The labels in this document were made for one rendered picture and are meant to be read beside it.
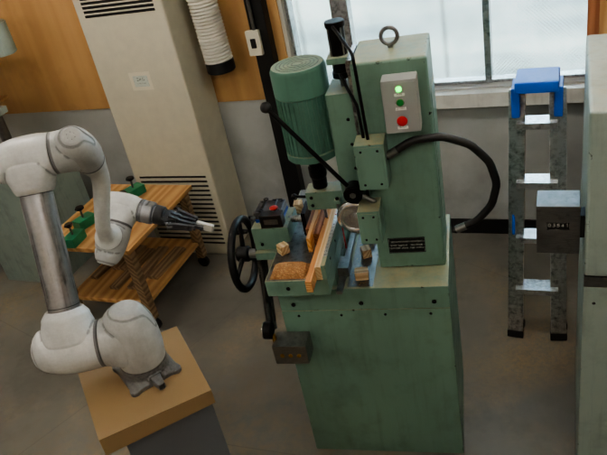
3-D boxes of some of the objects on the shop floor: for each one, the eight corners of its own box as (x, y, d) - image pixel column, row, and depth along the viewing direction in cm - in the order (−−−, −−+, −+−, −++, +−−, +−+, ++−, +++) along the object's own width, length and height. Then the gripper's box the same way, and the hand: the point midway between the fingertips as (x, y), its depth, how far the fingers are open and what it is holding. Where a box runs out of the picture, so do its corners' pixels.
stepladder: (509, 319, 316) (504, 69, 266) (568, 322, 307) (574, 64, 257) (506, 339, 303) (500, 80, 253) (567, 344, 293) (574, 76, 243)
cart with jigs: (135, 256, 425) (101, 167, 392) (214, 262, 403) (185, 166, 371) (73, 325, 375) (28, 227, 342) (159, 334, 353) (120, 232, 320)
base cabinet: (332, 369, 307) (304, 239, 271) (463, 369, 292) (452, 232, 256) (315, 450, 270) (279, 311, 234) (463, 454, 255) (450, 308, 219)
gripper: (148, 214, 254) (209, 229, 253) (161, 197, 265) (219, 211, 263) (147, 230, 259) (207, 246, 257) (160, 212, 269) (218, 227, 268)
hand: (204, 226), depth 260 cm, fingers closed
